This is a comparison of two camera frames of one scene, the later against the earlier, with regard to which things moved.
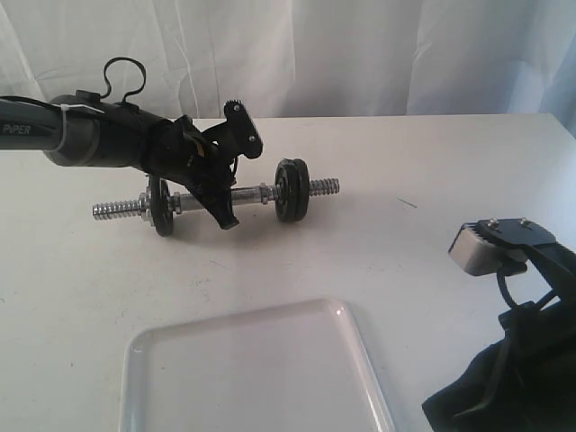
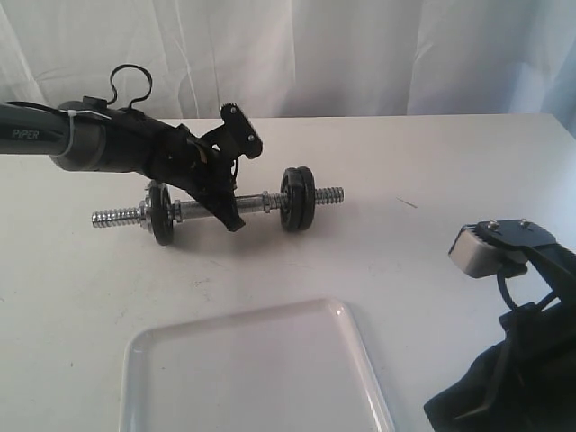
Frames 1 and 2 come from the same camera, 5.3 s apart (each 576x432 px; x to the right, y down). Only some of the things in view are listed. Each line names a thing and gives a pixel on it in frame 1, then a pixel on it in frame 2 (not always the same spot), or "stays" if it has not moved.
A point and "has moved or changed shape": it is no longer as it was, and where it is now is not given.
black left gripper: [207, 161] stays
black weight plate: [302, 189] → [309, 198]
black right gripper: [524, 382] stays
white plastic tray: [295, 366] stays
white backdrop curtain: [292, 58] stays
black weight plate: [162, 204] has moved or changed shape
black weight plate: [285, 189] has moved or changed shape
